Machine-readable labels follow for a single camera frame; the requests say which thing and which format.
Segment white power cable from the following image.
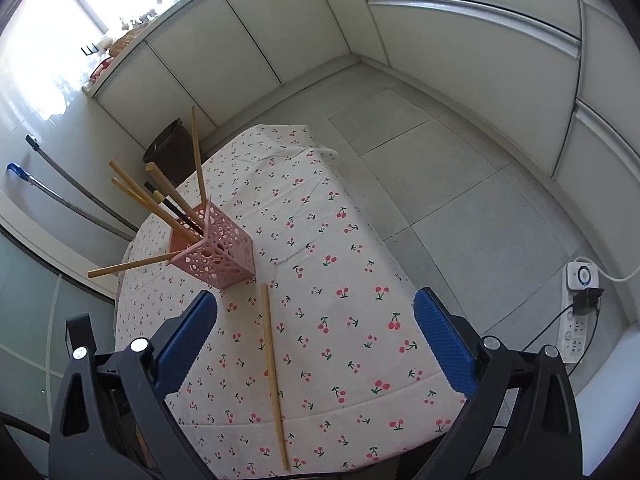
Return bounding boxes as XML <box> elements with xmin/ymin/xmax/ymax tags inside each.
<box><xmin>574</xmin><ymin>253</ymin><xmax>640</xmax><ymax>283</ymax></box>

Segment black power adapter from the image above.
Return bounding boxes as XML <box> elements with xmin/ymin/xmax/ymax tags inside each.
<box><xmin>572</xmin><ymin>287</ymin><xmax>604</xmax><ymax>315</ymax></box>

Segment black chopstick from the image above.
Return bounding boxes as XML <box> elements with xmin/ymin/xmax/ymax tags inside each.
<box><xmin>144</xmin><ymin>181</ymin><xmax>203</xmax><ymax>235</ymax></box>

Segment green handled mop pole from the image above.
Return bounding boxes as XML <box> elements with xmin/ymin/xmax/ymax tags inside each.
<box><xmin>25</xmin><ymin>134</ymin><xmax>138</xmax><ymax>232</ymax></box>

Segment white kitchen cabinets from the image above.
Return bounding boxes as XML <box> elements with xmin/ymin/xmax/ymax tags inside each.
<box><xmin>91</xmin><ymin>0</ymin><xmax>639</xmax><ymax>310</ymax></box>

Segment wooden chopstick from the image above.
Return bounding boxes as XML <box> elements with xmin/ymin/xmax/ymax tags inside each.
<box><xmin>145</xmin><ymin>162</ymin><xmax>205</xmax><ymax>229</ymax></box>
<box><xmin>191</xmin><ymin>106</ymin><xmax>207</xmax><ymax>205</ymax></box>
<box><xmin>111</xmin><ymin>178</ymin><xmax>198</xmax><ymax>244</ymax></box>
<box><xmin>259</xmin><ymin>284</ymin><xmax>291</xmax><ymax>472</ymax></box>
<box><xmin>87</xmin><ymin>250</ymin><xmax>180</xmax><ymax>280</ymax></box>
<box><xmin>108</xmin><ymin>160</ymin><xmax>200</xmax><ymax>245</ymax></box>

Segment blue handled mop pole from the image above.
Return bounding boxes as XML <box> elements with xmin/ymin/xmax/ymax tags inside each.
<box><xmin>6</xmin><ymin>162</ymin><xmax>134</xmax><ymax>242</ymax></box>

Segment cherry print tablecloth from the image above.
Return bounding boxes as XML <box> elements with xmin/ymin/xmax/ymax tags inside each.
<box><xmin>113</xmin><ymin>123</ymin><xmax>469</xmax><ymax>478</ymax></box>

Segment dark brown trash bin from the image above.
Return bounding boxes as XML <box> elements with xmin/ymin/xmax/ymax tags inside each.
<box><xmin>142</xmin><ymin>118</ymin><xmax>195</xmax><ymax>185</ymax></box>

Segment white power strip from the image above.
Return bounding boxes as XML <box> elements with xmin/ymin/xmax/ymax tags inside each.
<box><xmin>556</xmin><ymin>307</ymin><xmax>596</xmax><ymax>364</ymax></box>

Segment wicker basket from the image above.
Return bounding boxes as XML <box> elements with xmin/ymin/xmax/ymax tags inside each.
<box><xmin>108</xmin><ymin>30</ymin><xmax>139</xmax><ymax>58</ymax></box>

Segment pink perforated utensil holder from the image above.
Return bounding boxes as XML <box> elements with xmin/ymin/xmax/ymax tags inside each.
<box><xmin>169</xmin><ymin>200</ymin><xmax>256</xmax><ymax>289</ymax></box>

